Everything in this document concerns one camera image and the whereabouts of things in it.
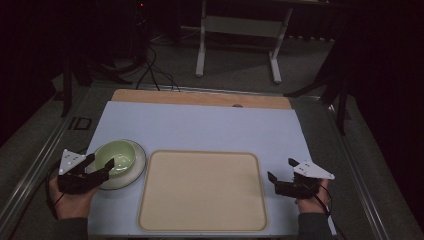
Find wooden table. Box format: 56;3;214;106
110;88;293;110

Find white metal table frame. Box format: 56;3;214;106
195;0;294;85

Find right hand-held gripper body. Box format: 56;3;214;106
274;159;336;200

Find person's right hand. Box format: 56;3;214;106
295;178;331;215

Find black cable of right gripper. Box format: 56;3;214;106
313;184;348;240

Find black floor socket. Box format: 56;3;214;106
68;116;93;131

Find white table mat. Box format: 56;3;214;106
85;100;334;238

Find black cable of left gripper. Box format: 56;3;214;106
44;160;68;220

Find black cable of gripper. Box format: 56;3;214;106
313;184;348;240
44;160;68;220

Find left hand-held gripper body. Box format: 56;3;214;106
56;148;102;195

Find person's left hand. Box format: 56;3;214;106
48;176;101;220

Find green bowl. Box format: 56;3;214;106
94;139;137;177
85;139;148;191

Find beige tray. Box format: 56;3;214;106
137;149;269;233

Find black tripod stand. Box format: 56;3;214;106
283;39;354;136

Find black floor cables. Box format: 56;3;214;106
134;33;182;92

